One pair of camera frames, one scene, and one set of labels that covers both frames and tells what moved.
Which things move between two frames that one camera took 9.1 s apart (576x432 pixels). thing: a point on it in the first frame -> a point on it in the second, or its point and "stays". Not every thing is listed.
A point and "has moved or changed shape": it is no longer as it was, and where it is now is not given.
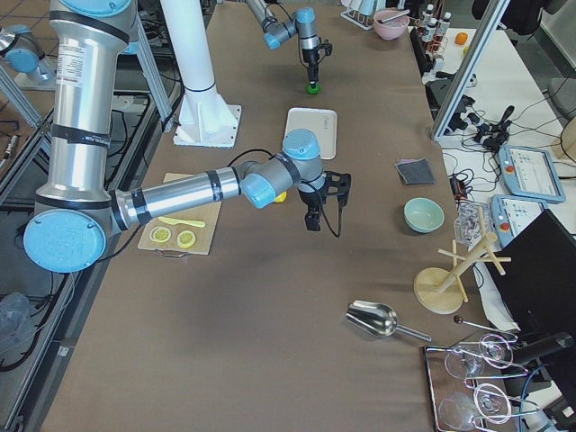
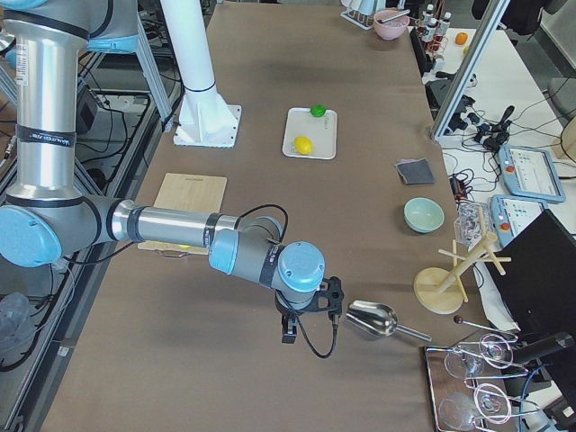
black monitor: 539,283 stays
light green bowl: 423,215 stays
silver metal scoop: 379,319 stays
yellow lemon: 281,198 has moved or changed shape
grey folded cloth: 415,171 stays
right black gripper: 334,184 -> 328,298
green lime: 312,91 -> 318,111
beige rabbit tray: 321,121 stays
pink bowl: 391,29 stays
